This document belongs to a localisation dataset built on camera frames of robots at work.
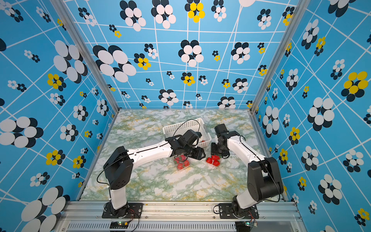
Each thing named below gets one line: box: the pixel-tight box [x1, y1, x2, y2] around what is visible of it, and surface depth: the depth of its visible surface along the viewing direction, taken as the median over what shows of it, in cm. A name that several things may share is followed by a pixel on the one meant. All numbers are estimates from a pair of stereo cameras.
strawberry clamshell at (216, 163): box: [213, 159, 221, 167], surface depth 90 cm
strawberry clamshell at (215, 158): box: [211, 154, 220, 163], surface depth 90 cm
